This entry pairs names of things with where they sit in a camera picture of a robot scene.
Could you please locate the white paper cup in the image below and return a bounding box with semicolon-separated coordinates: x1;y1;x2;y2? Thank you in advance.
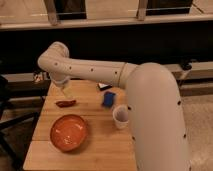
112;105;129;129

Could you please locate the black clamp with cable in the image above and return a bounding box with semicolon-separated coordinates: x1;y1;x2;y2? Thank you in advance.
179;59;198;88

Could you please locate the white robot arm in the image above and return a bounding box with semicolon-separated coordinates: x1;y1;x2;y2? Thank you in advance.
38;42;191;171

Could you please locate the red pepper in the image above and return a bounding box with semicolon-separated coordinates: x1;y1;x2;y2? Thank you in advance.
55;100;76;108

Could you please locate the small clamp on rail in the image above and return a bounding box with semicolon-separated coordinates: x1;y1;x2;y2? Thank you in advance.
33;70;49;84

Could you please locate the black and white eraser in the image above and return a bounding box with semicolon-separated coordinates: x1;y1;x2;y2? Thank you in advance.
97;83;112;91

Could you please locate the blue sponge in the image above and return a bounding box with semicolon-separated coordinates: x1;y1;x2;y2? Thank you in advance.
102;91;115;107

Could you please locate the orange ceramic bowl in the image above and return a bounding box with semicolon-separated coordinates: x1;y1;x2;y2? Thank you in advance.
50;114;88;152

